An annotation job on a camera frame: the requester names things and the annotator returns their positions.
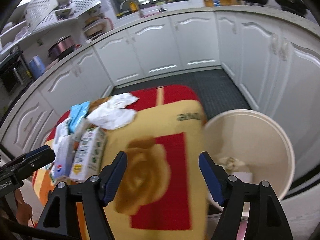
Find red yellow printed blanket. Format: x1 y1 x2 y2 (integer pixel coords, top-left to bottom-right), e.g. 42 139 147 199
31 84 209 240

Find white packet red blue logo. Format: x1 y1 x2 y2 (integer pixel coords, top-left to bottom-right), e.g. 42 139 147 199
50 136 75 180

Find white kitchen cabinets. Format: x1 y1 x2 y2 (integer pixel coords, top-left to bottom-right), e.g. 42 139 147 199
0 11 320 180

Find white green medicine box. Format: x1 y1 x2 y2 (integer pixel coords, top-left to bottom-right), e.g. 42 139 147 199
69 126 108 183

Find black countertop oven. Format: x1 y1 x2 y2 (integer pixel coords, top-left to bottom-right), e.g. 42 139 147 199
0 52 34 94

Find dark wok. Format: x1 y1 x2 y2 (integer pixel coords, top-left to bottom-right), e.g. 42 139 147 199
271 0 309 15

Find clear plastic wrapper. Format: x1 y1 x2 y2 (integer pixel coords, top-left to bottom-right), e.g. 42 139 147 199
72 120 88 143

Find pink metal pot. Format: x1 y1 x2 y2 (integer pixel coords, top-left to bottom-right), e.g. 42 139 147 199
47 36 77 62

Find cream plastic bin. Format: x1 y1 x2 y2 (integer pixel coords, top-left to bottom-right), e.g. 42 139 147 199
204 109 296 212

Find stack of beige pots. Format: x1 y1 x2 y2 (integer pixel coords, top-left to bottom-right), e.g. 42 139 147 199
84 16 105 39

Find dark floor mat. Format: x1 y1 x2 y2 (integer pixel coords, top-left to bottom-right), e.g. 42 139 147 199
111 69 252 117

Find crumpled beige paper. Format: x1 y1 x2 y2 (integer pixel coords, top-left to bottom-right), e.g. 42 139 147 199
217 157 247 173

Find white tissue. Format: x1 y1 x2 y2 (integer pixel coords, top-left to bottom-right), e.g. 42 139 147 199
86 92 140 130

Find person's left hand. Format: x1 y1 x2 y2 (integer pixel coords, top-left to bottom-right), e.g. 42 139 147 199
14 187 33 228

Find white perforated dish rack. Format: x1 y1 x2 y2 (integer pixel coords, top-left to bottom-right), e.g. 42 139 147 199
0 0 102 55

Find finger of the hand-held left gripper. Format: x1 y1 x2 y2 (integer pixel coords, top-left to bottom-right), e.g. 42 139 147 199
5 144 54 167
14 149 56 180

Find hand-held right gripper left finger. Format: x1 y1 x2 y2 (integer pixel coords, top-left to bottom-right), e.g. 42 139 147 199
36 151 128 240

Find blue kettle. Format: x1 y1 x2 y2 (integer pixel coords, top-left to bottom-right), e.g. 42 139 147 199
29 56 46 79

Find blue foil packet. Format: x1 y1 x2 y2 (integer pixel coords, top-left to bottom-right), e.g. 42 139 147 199
69 101 91 133

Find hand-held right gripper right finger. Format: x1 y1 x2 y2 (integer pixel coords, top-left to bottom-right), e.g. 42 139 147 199
199 151 293 240

